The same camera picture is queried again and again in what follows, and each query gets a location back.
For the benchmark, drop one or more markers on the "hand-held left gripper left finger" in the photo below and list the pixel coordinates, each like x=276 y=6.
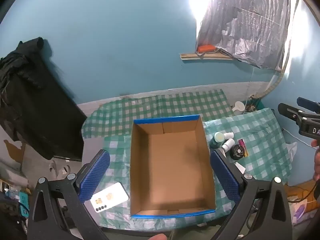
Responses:
x=96 y=175

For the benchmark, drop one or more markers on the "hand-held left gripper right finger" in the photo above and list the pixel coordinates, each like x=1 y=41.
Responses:
x=225 y=177

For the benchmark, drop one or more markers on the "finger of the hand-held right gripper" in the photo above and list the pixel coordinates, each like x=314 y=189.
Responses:
x=307 y=103
x=290 y=112

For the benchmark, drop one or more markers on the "black round jar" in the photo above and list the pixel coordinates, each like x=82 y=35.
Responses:
x=237 y=153

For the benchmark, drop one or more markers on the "white labelled pill bottle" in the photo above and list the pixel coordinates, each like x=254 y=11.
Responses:
x=228 y=145

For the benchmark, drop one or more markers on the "teal bottle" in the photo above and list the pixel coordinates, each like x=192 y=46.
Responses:
x=215 y=141

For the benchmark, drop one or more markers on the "pink and yellow packet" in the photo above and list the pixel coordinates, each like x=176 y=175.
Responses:
x=243 y=143

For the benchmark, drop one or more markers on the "blue-edged cardboard box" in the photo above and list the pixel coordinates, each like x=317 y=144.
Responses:
x=172 y=167

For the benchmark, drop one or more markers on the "person's right hand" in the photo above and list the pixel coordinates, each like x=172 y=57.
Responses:
x=317 y=165

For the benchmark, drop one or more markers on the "person's left hand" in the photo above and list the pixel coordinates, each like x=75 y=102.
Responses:
x=156 y=237

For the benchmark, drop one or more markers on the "white paper slip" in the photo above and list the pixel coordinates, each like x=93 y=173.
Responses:
x=240 y=167

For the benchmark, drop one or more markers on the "white smartphone with gold stickers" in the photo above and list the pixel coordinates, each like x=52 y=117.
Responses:
x=112 y=195

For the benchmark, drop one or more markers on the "white plastic bag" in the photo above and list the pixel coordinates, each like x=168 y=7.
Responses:
x=292 y=150

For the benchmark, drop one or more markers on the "green checkered plastic tablecloth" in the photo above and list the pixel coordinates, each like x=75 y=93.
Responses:
x=262 y=135

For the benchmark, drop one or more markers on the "teal mesh bundle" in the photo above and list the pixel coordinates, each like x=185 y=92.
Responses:
x=255 y=103

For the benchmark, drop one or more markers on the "teal carton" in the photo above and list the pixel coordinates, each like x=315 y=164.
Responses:
x=23 y=201

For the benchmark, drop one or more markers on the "black cloth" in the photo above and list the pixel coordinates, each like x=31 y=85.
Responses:
x=37 y=105

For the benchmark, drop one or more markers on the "wooden ledge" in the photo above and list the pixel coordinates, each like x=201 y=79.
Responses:
x=215 y=56

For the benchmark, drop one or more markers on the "silver plastic tarp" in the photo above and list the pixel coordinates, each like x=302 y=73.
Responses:
x=245 y=30

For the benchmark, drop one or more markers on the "green checkered cloth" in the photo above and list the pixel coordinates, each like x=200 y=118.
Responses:
x=162 y=105

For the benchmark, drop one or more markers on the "orange block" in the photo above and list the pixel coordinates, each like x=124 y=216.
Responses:
x=206 y=48

